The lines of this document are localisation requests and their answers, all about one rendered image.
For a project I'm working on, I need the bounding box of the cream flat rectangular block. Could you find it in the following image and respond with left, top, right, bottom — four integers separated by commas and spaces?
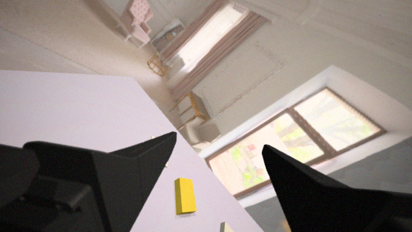
220, 222, 233, 232

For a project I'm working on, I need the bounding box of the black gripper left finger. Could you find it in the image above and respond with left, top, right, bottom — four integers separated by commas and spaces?
23, 131, 177, 232

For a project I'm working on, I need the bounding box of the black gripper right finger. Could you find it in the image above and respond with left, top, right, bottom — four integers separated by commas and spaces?
261, 144, 412, 232

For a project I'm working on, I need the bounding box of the yellow rectangular block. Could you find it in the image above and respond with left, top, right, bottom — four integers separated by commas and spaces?
174, 177, 196, 215

